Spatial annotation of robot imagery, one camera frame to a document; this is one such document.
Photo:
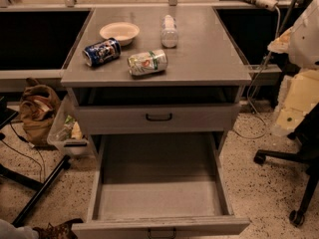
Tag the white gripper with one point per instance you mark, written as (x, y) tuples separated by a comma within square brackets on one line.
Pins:
[(305, 43)]

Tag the green white 7up can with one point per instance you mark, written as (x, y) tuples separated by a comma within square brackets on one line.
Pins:
[(147, 63)]

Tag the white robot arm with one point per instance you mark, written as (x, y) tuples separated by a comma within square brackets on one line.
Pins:
[(304, 42)]

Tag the grey drawer cabinet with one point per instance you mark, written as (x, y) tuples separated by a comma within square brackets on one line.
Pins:
[(180, 74)]

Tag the open middle drawer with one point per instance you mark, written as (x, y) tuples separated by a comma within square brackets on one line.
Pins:
[(159, 186)]

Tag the blue pepsi can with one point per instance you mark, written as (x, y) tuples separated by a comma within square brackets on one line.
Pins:
[(102, 52)]

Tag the closed top drawer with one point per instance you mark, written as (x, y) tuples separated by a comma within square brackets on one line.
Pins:
[(155, 119)]

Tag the clear plastic water bottle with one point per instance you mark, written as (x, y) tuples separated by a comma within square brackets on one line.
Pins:
[(169, 33)]

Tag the white paper bowl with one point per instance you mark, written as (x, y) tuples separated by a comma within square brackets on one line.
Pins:
[(123, 32)]

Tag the brown paper bag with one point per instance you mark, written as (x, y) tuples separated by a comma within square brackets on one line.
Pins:
[(38, 108)]

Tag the patterned shoe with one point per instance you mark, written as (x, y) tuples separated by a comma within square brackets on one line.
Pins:
[(62, 231)]

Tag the black tripod stand legs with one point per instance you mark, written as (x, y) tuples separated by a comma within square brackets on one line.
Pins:
[(6, 115)]

